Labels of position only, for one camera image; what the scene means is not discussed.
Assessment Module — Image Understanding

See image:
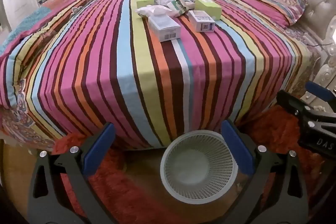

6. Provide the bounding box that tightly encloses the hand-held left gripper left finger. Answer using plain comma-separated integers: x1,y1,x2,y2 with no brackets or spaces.
28,122,117,224

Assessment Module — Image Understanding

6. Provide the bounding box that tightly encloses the white carved bed frame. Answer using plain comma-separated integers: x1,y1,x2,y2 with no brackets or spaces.
302,22,336,111

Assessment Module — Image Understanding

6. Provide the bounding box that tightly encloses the red fuzzy rug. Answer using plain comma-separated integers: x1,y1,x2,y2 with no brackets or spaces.
51,105,336,224

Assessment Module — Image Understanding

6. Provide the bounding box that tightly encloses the grey mesh waste basket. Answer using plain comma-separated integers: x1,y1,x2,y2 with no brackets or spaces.
160,130,239,204

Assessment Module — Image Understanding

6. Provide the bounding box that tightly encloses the white barcode box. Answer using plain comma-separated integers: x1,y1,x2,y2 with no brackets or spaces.
188,10,216,32
148,15,181,42

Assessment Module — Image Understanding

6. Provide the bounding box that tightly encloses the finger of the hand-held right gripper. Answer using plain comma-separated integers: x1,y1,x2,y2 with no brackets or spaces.
305,81,336,104
276,90,336,130

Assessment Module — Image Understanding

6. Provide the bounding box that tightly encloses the floral bed sheet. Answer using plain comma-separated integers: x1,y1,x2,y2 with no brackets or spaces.
282,23,324,94

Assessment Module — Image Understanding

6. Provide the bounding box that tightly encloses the green patterned packet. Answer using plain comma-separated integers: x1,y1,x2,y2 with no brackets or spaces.
168,0,187,17

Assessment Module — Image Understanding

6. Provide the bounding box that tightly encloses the striped bed sheet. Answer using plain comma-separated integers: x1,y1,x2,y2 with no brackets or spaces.
0,0,315,149

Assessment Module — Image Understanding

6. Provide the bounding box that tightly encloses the black cable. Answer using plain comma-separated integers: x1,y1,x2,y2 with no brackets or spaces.
304,42,336,47

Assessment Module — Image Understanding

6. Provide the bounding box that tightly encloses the light green box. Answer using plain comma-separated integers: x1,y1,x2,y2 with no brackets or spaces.
195,0,222,20
136,0,155,8

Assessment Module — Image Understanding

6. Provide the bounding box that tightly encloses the folded striped quilt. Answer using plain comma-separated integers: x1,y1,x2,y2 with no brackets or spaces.
0,0,113,147

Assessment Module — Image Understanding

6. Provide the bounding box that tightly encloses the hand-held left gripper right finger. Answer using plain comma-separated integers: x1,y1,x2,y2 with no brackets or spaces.
220,119,309,224

